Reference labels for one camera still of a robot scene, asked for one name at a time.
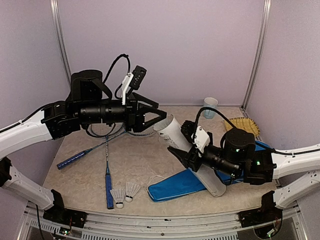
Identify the light blue ceramic mug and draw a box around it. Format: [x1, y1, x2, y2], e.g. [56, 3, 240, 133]
[203, 97, 219, 119]

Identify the blue badminton racket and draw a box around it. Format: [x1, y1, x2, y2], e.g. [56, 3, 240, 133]
[104, 124, 157, 210]
[56, 123, 122, 170]

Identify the right blue badminton racket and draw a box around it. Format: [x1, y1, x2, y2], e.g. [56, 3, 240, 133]
[104, 124, 157, 210]

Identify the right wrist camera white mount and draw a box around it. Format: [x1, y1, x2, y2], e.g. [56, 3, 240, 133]
[192, 126, 210, 153]

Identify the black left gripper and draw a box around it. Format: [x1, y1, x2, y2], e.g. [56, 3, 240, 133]
[78, 91, 167, 132]

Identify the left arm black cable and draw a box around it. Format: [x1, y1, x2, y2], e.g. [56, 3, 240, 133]
[102, 53, 132, 101]

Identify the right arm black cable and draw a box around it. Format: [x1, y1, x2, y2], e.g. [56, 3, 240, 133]
[194, 106, 320, 155]

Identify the blue racket cover bag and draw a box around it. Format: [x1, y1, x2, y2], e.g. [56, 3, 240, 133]
[147, 139, 276, 203]

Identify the left blue badminton racket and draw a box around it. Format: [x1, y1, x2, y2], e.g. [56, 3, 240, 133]
[56, 123, 122, 170]

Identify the aluminium corner post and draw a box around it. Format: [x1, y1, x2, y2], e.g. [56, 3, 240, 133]
[241, 0, 272, 112]
[50, 0, 71, 87]

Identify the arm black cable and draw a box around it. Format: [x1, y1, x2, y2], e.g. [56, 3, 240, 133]
[102, 53, 132, 101]
[194, 106, 320, 155]

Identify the white shuttlecock tube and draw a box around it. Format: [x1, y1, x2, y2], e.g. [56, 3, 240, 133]
[148, 114, 227, 202]

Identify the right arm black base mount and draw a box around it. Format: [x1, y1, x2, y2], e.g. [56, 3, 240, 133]
[238, 190, 283, 228]

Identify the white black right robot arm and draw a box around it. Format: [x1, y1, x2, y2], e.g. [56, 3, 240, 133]
[168, 120, 320, 222]

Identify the right aluminium corner post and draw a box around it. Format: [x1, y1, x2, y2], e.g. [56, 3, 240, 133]
[241, 0, 272, 112]

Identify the aluminium front rail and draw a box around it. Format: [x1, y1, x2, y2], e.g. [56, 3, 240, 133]
[17, 199, 308, 240]

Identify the white plastic shuttlecock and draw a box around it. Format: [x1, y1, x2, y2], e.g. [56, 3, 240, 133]
[125, 181, 141, 203]
[110, 188, 126, 209]

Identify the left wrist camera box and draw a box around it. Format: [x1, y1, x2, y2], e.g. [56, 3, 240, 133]
[129, 65, 147, 90]

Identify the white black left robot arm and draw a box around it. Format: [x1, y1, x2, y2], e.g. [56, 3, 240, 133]
[0, 66, 167, 223]

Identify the left aluminium corner post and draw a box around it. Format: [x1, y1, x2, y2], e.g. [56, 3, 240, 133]
[50, 0, 71, 87]

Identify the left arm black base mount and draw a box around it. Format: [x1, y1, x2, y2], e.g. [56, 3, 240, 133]
[43, 189, 87, 229]

